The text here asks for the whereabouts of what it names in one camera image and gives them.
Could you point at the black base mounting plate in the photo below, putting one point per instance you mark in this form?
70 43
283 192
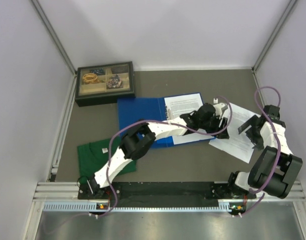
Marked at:
172 194

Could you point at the colourful jewellery in box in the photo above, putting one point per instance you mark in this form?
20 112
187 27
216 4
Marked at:
114 82

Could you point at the aluminium frame rail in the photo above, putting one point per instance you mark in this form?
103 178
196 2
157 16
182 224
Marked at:
68 191

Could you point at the metal folder clip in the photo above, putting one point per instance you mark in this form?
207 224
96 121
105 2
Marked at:
168 113

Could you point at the black compartment display box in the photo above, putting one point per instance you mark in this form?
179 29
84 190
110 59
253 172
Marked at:
91 84

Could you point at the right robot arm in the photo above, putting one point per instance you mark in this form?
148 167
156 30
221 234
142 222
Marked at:
267 133

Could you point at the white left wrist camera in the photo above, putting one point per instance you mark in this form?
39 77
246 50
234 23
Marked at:
216 105

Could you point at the grey slotted cable duct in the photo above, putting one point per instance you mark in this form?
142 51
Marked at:
94 207

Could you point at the green folded t-shirt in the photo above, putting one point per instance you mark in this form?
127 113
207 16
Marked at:
92 157

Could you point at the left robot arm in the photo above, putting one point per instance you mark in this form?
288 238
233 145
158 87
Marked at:
138 138

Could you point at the printed white paper sheets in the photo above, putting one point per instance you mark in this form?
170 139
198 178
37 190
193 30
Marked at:
238 145

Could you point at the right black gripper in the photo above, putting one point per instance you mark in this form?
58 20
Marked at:
250 122

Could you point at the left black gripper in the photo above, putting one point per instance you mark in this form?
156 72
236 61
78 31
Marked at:
216 127

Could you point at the blue file folder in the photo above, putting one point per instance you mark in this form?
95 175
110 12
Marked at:
131 110

